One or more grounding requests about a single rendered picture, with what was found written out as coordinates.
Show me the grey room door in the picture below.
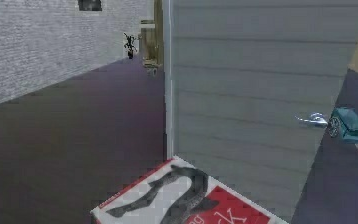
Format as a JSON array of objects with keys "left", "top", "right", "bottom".
[{"left": 162, "top": 0, "right": 358, "bottom": 224}]

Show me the red and white book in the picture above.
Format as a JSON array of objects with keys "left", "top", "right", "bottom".
[{"left": 90, "top": 155, "right": 290, "bottom": 224}]

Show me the wooden shelf unit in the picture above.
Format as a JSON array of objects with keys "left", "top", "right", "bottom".
[{"left": 139, "top": 0, "right": 165, "bottom": 77}]

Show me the teal toy cart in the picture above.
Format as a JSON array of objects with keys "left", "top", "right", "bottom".
[{"left": 326, "top": 106, "right": 358, "bottom": 168}]

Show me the silver door handle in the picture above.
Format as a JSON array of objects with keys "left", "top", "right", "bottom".
[{"left": 294, "top": 112, "right": 330, "bottom": 129}]

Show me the dark framed picture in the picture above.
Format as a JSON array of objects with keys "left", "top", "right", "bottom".
[{"left": 77, "top": 0, "right": 103, "bottom": 12}]

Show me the black house plant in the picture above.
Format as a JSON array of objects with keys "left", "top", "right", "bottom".
[{"left": 122, "top": 32, "right": 139, "bottom": 60}]

